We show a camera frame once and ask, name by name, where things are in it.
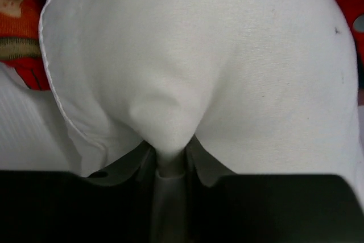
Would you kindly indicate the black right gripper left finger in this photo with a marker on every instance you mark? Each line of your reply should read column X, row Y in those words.
column 111, row 205

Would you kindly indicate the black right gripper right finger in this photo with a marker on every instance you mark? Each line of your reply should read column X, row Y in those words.
column 227, row 207

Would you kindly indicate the white pillow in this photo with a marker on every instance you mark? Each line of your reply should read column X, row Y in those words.
column 267, row 87

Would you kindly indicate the red patterned pillowcase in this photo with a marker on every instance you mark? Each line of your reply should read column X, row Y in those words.
column 20, row 49

